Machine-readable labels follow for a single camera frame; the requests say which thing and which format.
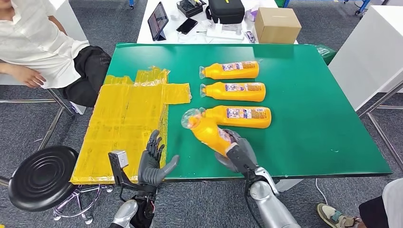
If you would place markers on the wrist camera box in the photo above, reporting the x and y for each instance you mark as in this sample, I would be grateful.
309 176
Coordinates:
239 159
119 159

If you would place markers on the purple plastic packet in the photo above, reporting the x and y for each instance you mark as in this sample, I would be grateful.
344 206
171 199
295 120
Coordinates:
251 15

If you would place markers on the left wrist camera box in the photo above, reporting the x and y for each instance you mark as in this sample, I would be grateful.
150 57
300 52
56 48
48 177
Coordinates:
119 159

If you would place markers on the white side table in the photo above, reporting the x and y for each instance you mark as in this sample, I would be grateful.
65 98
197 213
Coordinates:
368 56

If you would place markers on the white table foot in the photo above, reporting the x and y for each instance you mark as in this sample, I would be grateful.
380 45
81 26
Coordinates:
288 184

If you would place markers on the dark tablet on stand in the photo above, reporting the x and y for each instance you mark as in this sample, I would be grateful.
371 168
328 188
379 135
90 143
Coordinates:
157 20

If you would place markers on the steel bench frame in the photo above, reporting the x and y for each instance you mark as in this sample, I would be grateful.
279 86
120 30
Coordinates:
59 100

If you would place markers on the metal table frame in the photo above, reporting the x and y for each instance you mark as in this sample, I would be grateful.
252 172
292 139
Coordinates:
379 102

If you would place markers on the white desk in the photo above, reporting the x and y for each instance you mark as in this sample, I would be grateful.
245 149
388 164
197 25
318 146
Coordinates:
171 34

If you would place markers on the white power strip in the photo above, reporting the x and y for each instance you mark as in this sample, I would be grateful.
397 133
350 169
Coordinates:
225 34

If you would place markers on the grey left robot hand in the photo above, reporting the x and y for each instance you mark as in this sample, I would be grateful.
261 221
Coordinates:
151 171

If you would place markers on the green bin with white print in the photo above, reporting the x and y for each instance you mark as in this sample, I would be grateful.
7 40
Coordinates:
326 54

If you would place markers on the blue trolley frame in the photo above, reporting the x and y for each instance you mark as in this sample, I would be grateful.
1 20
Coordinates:
363 4

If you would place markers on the brown cardboard box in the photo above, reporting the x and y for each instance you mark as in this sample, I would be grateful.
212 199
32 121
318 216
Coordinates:
277 27

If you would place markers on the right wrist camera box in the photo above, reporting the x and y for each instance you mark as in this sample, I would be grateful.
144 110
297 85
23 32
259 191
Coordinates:
239 159

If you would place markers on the black round stool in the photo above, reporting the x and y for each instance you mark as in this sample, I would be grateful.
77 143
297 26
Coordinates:
42 177

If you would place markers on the black smartphone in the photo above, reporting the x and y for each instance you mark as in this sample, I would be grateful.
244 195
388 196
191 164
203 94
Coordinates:
187 25

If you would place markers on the person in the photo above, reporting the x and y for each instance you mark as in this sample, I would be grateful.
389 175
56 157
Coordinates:
377 210
37 44

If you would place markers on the orange detergent bottle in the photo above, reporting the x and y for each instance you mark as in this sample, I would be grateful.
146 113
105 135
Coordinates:
220 118
207 133
217 93
215 71

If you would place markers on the black open tray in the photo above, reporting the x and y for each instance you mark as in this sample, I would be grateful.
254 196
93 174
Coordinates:
190 8

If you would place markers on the small printed packet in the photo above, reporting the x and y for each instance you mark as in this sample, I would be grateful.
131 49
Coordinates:
250 36

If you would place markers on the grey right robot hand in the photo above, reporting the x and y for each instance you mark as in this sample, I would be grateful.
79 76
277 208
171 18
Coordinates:
248 148

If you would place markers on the black carrying case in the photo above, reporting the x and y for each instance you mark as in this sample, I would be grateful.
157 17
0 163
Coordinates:
226 12

